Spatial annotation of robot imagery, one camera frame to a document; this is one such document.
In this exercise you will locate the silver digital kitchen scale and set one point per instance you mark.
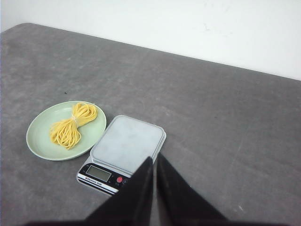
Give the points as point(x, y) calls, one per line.
point(125, 145)

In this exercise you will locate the yellow vermicelli bundle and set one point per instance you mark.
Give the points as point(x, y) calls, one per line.
point(65, 132)

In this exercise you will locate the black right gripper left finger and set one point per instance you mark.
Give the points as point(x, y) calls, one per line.
point(131, 205)

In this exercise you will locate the green round plate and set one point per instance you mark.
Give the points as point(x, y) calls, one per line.
point(38, 140)

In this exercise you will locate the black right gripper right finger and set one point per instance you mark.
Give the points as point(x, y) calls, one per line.
point(184, 205)

